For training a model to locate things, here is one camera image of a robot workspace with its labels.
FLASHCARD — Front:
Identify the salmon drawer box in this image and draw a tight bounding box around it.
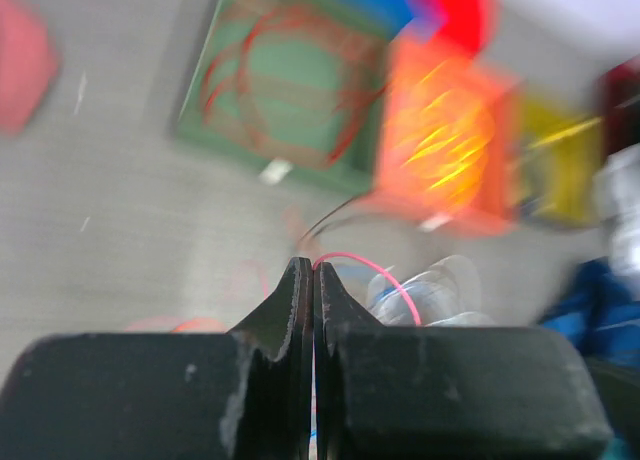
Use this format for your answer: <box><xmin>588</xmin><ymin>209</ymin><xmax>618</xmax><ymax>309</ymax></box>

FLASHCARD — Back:
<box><xmin>367</xmin><ymin>29</ymin><xmax>517</xmax><ymax>235</ymax></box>

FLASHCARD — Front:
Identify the pink cable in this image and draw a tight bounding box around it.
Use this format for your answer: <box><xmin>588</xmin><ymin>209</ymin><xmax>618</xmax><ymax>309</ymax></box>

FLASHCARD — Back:
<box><xmin>312</xmin><ymin>252</ymin><xmax>423</xmax><ymax>327</ymax></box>

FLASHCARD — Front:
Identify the green drawer box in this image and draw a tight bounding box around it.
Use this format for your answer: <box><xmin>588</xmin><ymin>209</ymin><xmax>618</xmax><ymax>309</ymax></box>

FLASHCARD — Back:
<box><xmin>176</xmin><ymin>0</ymin><xmax>397</xmax><ymax>195</ymax></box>

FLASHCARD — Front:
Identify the dusty pink cloth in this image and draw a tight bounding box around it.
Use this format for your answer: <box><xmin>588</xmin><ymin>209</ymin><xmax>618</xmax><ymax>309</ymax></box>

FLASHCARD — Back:
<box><xmin>1</xmin><ymin>0</ymin><xmax>60</xmax><ymax>134</ymax></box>

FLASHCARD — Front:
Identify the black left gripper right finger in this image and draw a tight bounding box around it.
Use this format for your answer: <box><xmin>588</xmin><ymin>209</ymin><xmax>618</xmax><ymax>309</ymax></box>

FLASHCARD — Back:
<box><xmin>314</xmin><ymin>263</ymin><xmax>613</xmax><ymax>459</ymax></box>

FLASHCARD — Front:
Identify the white cable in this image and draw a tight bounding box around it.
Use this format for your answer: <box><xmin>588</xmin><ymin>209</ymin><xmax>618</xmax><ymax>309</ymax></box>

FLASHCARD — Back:
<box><xmin>364</xmin><ymin>254</ymin><xmax>496</xmax><ymax>329</ymax></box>

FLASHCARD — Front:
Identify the dark red cloth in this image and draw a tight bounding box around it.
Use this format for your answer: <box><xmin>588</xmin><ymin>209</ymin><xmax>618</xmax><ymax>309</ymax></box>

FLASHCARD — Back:
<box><xmin>599</xmin><ymin>55</ymin><xmax>639</xmax><ymax>158</ymax></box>

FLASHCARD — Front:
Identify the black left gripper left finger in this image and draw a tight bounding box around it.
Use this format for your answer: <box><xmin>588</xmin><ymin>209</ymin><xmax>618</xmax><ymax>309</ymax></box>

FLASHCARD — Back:
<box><xmin>1</xmin><ymin>257</ymin><xmax>313</xmax><ymax>459</ymax></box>

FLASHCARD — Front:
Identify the blue plaid cloth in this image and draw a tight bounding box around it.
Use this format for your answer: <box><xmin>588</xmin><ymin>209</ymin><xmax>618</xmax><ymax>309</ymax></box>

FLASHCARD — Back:
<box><xmin>539</xmin><ymin>260</ymin><xmax>639</xmax><ymax>368</ymax></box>

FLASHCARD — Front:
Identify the black cable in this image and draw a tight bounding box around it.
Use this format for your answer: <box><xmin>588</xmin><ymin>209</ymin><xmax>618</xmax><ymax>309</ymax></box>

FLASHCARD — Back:
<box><xmin>299</xmin><ymin>194</ymin><xmax>381</xmax><ymax>246</ymax></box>

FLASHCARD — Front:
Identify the yellow cable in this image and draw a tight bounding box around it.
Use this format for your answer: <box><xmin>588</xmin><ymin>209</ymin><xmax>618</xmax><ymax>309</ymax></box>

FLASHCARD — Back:
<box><xmin>399</xmin><ymin>89</ymin><xmax>494</xmax><ymax>196</ymax></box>

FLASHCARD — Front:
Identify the white cloth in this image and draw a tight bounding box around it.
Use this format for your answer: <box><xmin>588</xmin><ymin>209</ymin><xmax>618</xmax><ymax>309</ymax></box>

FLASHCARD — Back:
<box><xmin>594</xmin><ymin>144</ymin><xmax>639</xmax><ymax>296</ymax></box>

